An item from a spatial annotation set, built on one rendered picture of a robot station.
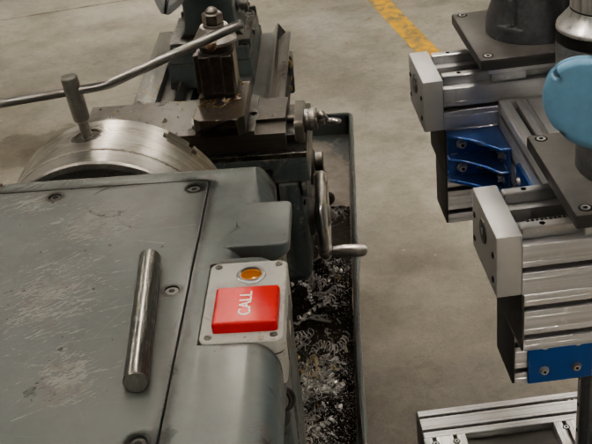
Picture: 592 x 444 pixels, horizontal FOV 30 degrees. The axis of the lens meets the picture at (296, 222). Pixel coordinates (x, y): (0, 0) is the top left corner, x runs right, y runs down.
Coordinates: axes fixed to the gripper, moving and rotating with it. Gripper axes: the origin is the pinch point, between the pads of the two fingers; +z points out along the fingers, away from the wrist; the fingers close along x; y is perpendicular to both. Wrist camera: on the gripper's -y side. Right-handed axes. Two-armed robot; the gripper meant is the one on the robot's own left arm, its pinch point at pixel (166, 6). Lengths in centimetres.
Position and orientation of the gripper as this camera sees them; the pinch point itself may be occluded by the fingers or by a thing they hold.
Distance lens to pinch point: 145.2
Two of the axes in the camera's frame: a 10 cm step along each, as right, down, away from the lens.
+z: -2.3, 8.4, 5.0
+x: -9.7, -2.1, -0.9
